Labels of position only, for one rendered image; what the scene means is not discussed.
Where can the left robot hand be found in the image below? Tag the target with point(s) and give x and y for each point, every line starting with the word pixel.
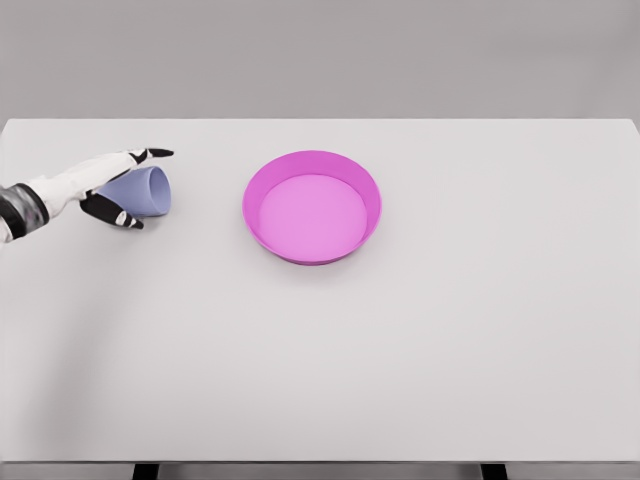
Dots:
pixel 95 172

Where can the lavender plastic cup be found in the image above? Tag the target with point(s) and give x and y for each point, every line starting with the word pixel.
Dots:
pixel 142 192

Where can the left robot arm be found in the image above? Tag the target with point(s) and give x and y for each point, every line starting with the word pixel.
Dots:
pixel 27 202

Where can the pink round plate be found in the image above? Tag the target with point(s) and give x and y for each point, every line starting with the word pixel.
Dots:
pixel 312 210

